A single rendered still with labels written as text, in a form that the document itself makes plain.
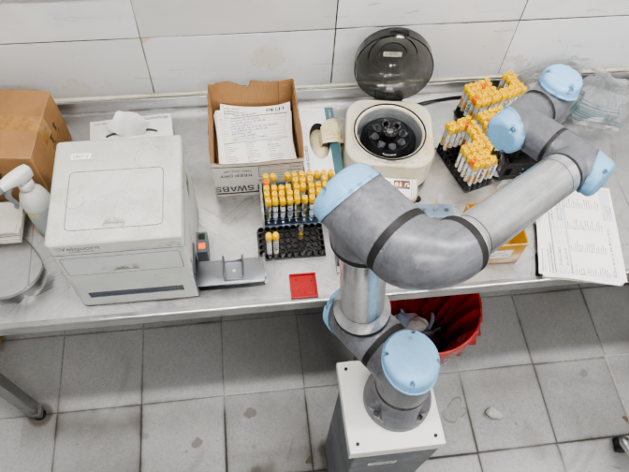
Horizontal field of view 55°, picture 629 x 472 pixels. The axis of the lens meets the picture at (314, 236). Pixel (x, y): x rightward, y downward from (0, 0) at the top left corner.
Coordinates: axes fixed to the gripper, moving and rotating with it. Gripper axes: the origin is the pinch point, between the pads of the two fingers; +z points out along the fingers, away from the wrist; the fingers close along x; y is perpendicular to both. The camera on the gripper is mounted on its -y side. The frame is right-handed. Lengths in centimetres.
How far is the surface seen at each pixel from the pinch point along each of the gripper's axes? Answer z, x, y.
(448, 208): 15.5, -5.3, 10.5
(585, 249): 24.0, 4.9, -26.5
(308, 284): 25, 9, 48
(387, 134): 13.3, -28.7, 23.1
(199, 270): 22, 4, 74
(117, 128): 17, -39, 96
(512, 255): 21.0, 6.6, -5.0
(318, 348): 113, -6, 39
